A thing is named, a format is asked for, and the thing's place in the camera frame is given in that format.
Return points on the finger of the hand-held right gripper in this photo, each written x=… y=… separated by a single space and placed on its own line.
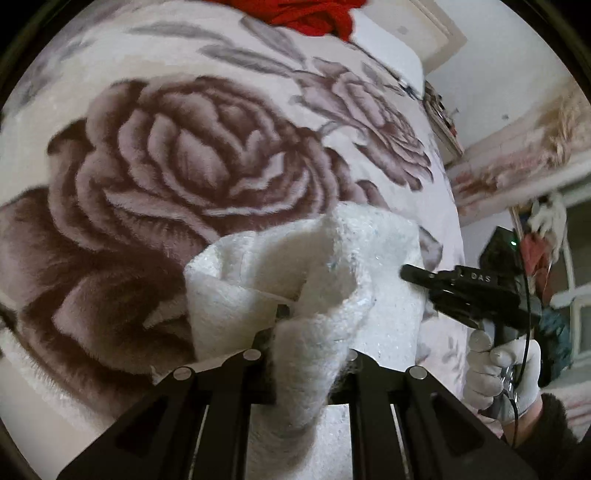
x=425 y=276
x=455 y=307

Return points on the white pillow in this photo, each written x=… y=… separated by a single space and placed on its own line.
x=397 y=55

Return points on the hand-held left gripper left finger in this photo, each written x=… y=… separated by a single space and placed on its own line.
x=261 y=374

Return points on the beige bed headboard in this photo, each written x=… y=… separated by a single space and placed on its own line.
x=434 y=32

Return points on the floral bed blanket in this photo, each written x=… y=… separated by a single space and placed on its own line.
x=184 y=152

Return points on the pink floral curtain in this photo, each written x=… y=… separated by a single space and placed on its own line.
x=526 y=152

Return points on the person's right hand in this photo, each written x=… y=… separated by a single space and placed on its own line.
x=503 y=369

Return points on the teal cloth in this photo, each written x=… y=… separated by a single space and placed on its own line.
x=556 y=337

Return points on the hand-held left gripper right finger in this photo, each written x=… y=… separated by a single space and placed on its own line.
x=355 y=378

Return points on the red duvet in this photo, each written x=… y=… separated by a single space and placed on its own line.
x=314 y=14

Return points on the white nightstand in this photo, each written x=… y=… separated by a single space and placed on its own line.
x=445 y=124

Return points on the white plush clothing pile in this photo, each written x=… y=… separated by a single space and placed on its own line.
x=549 y=221

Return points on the pink red garment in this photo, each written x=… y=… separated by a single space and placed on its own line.
x=535 y=258

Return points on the white fluffy jacket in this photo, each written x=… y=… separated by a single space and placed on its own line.
x=332 y=286

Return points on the person's right forearm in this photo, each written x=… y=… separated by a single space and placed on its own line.
x=554 y=438

